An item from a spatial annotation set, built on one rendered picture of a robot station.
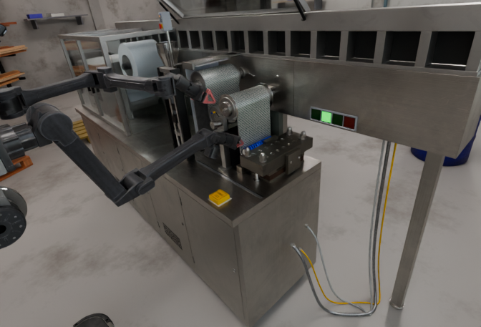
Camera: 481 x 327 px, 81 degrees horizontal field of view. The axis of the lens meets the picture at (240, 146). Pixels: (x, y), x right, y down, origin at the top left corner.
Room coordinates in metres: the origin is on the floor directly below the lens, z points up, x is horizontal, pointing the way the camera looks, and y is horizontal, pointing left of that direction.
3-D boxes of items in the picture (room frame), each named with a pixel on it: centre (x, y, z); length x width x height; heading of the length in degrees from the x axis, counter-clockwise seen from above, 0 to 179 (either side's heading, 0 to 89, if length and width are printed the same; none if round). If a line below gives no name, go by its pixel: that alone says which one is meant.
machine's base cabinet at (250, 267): (2.10, 0.61, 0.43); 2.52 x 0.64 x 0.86; 40
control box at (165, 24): (1.79, 0.38, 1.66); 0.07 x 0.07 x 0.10; 25
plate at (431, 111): (2.13, 0.12, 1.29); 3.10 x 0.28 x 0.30; 40
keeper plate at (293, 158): (1.25, -0.27, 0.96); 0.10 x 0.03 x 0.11; 130
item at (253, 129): (1.38, -0.09, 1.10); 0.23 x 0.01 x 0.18; 130
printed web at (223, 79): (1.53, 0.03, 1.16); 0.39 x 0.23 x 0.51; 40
